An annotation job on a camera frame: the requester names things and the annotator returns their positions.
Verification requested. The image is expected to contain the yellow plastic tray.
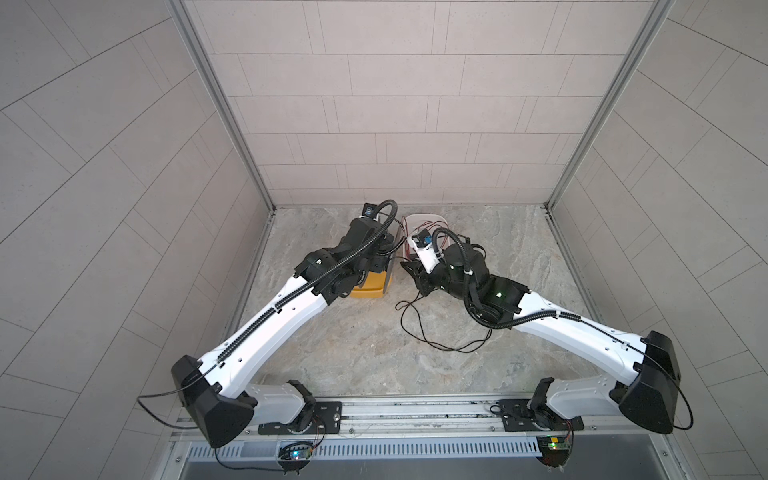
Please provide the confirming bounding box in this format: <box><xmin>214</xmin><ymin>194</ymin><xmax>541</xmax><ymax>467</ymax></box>
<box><xmin>349</xmin><ymin>271</ymin><xmax>391</xmax><ymax>299</ymax></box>

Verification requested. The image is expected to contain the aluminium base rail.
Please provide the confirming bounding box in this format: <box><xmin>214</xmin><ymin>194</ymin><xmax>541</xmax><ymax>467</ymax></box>
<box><xmin>171</xmin><ymin>383</ymin><xmax>671</xmax><ymax>440</ymax></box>

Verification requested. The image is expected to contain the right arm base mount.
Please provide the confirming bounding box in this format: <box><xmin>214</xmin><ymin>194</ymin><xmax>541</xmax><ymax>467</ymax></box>
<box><xmin>489</xmin><ymin>399</ymin><xmax>585</xmax><ymax>432</ymax></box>

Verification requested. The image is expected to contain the aluminium corner post left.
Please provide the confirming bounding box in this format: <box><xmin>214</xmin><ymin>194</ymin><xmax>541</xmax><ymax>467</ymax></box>
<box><xmin>166</xmin><ymin>0</ymin><xmax>276</xmax><ymax>214</ymax></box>

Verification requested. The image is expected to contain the red cable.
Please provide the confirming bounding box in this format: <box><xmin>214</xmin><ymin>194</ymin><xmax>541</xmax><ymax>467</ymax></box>
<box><xmin>400</xmin><ymin>218</ymin><xmax>448</xmax><ymax>265</ymax></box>

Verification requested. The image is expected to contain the left circuit board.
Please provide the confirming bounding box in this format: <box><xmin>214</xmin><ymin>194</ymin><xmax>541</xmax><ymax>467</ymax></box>
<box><xmin>278</xmin><ymin>441</ymin><xmax>315</xmax><ymax>462</ymax></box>

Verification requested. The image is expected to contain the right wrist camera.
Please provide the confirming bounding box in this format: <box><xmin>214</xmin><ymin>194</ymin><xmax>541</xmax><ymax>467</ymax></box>
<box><xmin>407</xmin><ymin>228</ymin><xmax>440</xmax><ymax>274</ymax></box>

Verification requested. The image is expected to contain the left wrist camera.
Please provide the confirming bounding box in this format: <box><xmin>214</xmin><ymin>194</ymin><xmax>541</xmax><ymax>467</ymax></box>
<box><xmin>360</xmin><ymin>202</ymin><xmax>380</xmax><ymax>221</ymax></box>

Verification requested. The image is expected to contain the right circuit board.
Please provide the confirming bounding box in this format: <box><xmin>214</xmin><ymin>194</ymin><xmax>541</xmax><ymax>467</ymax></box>
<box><xmin>536</xmin><ymin>436</ymin><xmax>571</xmax><ymax>468</ymax></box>

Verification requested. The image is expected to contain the aluminium corner post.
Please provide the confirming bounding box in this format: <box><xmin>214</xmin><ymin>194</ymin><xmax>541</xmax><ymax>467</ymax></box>
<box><xmin>166</xmin><ymin>0</ymin><xmax>276</xmax><ymax>214</ymax></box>
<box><xmin>545</xmin><ymin>0</ymin><xmax>676</xmax><ymax>213</ymax></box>

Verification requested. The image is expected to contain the black cable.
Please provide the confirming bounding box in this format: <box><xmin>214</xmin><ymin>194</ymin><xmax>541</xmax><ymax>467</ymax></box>
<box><xmin>394</xmin><ymin>287</ymin><xmax>494</xmax><ymax>355</ymax></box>

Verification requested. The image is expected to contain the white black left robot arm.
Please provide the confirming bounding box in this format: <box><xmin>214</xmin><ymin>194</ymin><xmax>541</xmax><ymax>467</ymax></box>
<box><xmin>171</xmin><ymin>200</ymin><xmax>398</xmax><ymax>449</ymax></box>

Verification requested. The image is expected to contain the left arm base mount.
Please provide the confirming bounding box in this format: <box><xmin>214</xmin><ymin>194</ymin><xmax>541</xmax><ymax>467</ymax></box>
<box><xmin>258</xmin><ymin>401</ymin><xmax>343</xmax><ymax>436</ymax></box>

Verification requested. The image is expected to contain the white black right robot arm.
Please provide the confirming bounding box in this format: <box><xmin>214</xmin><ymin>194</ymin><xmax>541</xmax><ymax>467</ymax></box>
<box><xmin>401</xmin><ymin>244</ymin><xmax>687</xmax><ymax>434</ymax></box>

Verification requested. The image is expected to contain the aluminium corner post right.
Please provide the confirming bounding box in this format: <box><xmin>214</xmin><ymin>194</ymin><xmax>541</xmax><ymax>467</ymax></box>
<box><xmin>545</xmin><ymin>0</ymin><xmax>676</xmax><ymax>213</ymax></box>

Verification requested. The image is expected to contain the circuit board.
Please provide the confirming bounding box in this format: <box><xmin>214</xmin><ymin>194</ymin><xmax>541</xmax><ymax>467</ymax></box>
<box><xmin>536</xmin><ymin>436</ymin><xmax>571</xmax><ymax>468</ymax></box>
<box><xmin>278</xmin><ymin>441</ymin><xmax>315</xmax><ymax>462</ymax></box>

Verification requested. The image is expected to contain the white plastic tray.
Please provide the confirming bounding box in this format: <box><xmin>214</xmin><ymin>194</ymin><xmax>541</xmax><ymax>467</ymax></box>
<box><xmin>402</xmin><ymin>213</ymin><xmax>449</xmax><ymax>238</ymax></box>

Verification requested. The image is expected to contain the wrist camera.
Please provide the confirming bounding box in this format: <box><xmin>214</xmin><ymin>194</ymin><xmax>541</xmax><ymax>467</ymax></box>
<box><xmin>360</xmin><ymin>202</ymin><xmax>380</xmax><ymax>221</ymax></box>
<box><xmin>407</xmin><ymin>228</ymin><xmax>440</xmax><ymax>274</ymax></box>

